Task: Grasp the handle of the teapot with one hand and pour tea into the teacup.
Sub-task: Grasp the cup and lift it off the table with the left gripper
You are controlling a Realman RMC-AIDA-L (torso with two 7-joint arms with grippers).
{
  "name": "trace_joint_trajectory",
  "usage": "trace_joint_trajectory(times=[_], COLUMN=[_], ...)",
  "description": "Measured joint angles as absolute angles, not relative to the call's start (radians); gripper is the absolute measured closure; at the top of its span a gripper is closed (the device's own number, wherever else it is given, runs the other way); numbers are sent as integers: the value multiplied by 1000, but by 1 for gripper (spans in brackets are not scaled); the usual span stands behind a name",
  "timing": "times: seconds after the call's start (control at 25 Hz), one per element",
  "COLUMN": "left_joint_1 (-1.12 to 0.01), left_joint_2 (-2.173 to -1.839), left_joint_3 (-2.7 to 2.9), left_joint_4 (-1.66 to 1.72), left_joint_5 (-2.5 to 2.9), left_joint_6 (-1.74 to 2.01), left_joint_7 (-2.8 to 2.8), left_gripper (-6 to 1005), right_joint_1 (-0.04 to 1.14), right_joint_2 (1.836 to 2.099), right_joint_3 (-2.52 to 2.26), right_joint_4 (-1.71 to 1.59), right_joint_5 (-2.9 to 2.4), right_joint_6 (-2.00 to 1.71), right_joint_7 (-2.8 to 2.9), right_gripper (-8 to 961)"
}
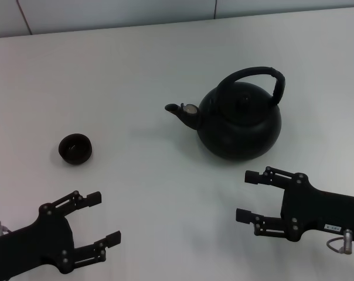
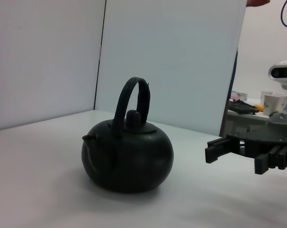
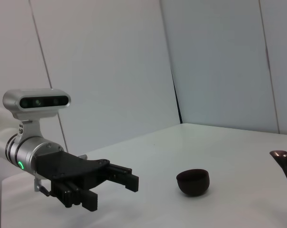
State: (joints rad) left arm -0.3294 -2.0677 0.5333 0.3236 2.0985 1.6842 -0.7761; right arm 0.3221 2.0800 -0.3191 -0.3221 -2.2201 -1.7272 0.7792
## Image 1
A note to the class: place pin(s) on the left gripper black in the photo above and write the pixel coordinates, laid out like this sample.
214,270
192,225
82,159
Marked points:
48,237

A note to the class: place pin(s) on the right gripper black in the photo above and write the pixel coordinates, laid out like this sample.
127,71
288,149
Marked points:
311,205

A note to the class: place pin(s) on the black round teapot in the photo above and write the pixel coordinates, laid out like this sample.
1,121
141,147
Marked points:
238,131

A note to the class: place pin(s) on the small dark teacup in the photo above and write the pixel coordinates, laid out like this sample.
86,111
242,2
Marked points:
76,149

